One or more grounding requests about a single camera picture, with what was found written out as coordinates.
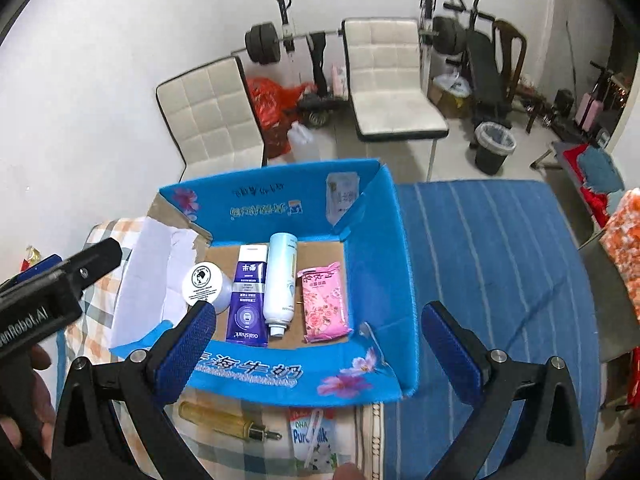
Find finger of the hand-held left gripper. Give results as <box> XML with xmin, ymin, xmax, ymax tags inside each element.
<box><xmin>17</xmin><ymin>255</ymin><xmax>65</xmax><ymax>281</ymax></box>
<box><xmin>61</xmin><ymin>238</ymin><xmax>124</xmax><ymax>288</ymax></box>

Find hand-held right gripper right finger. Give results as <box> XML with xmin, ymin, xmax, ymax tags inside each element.
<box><xmin>421</xmin><ymin>301</ymin><xmax>588</xmax><ymax>480</ymax></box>

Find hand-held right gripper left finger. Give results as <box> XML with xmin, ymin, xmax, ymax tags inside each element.
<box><xmin>50</xmin><ymin>300</ymin><xmax>218</xmax><ymax>480</ymax></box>

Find blue cardboard box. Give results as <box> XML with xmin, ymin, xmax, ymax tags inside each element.
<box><xmin>109</xmin><ymin>159</ymin><xmax>419</xmax><ymax>409</ymax></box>

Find person's left hand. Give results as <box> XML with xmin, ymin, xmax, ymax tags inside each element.
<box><xmin>0</xmin><ymin>344</ymin><xmax>57</xmax><ymax>448</ymax></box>

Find checked cloth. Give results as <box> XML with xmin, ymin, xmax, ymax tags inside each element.
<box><xmin>57</xmin><ymin>217</ymin><xmax>387</xmax><ymax>480</ymax></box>

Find white round jar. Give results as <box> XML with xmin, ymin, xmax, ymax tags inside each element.
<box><xmin>181</xmin><ymin>262</ymin><xmax>235</xmax><ymax>314</ymax></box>

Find purple toothpaste tube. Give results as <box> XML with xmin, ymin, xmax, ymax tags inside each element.
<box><xmin>225</xmin><ymin>245</ymin><xmax>271</xmax><ymax>347</ymax></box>

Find blue striped blanket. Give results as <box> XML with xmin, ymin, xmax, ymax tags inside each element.
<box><xmin>382</xmin><ymin>180</ymin><xmax>609</xmax><ymax>480</ymax></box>

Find white spray bottle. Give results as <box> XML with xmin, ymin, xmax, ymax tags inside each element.
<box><xmin>263</xmin><ymin>232</ymin><xmax>300</xmax><ymax>339</ymax></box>

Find pink floral tissue packet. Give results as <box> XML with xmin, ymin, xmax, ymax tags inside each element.
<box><xmin>296</xmin><ymin>261</ymin><xmax>354</xmax><ymax>344</ymax></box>

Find small milk carton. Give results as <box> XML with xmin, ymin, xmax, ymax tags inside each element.
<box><xmin>287</xmin><ymin>408</ymin><xmax>342</xmax><ymax>474</ymax></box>

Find grey chair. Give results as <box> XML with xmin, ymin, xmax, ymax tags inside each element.
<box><xmin>579</xmin><ymin>232</ymin><xmax>640</xmax><ymax>363</ymax></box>

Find white padded chair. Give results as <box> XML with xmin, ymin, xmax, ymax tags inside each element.
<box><xmin>156</xmin><ymin>56</ymin><xmax>266</xmax><ymax>184</ymax></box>
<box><xmin>341</xmin><ymin>17</ymin><xmax>450</xmax><ymax>182</ymax></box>

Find black trash bin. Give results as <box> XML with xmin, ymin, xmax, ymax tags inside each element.
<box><xmin>473</xmin><ymin>121</ymin><xmax>517</xmax><ymax>176</ymax></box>

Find orange patterned cloth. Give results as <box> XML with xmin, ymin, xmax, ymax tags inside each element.
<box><xmin>600</xmin><ymin>187</ymin><xmax>640</xmax><ymax>322</ymax></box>

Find red plastic bag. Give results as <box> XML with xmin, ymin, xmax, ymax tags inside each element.
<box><xmin>247</xmin><ymin>77</ymin><xmax>309</xmax><ymax>161</ymax></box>

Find pile of red blue clothes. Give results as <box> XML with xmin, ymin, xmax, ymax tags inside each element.
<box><xmin>560</xmin><ymin>144</ymin><xmax>626</xmax><ymax>211</ymax></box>

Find cardboard box with plastic bag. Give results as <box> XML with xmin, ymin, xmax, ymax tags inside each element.
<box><xmin>427</xmin><ymin>74</ymin><xmax>474</xmax><ymax>120</ymax></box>

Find black dumbbells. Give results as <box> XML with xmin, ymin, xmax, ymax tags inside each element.
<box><xmin>525</xmin><ymin>89</ymin><xmax>576</xmax><ymax>134</ymax></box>

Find black barbell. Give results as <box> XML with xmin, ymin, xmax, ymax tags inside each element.
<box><xmin>232</xmin><ymin>16</ymin><xmax>469</xmax><ymax>67</ymax></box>

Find pink suitcase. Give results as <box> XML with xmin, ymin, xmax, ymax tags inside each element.
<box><xmin>575</xmin><ymin>91</ymin><xmax>604</xmax><ymax>129</ymax></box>

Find black weight bench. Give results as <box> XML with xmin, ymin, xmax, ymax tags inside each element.
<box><xmin>444</xmin><ymin>0</ymin><xmax>517</xmax><ymax>149</ymax></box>

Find dark exercise gear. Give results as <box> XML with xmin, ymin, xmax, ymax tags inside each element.
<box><xmin>299</xmin><ymin>32</ymin><xmax>346</xmax><ymax>128</ymax></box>

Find brown wooden chair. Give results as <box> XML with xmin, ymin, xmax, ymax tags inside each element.
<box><xmin>492</xmin><ymin>19</ymin><xmax>529</xmax><ymax>102</ymax></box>

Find yellow handled screwdriver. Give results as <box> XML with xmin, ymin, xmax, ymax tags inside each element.
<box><xmin>178</xmin><ymin>401</ymin><xmax>284</xmax><ymax>444</ymax></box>

